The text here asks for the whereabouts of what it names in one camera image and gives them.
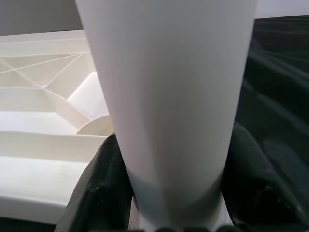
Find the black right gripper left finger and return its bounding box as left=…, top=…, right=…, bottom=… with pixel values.
left=55, top=134, right=135, bottom=232

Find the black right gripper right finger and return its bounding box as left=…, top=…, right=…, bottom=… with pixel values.
left=221, top=122, right=307, bottom=229

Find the white plastic table top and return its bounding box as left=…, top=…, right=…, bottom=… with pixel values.
left=0, top=30, right=116, bottom=225

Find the white plastic table leg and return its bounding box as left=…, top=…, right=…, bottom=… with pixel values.
left=74, top=0, right=258, bottom=230

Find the black table cloth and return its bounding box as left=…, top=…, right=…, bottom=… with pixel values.
left=0, top=15, right=309, bottom=232

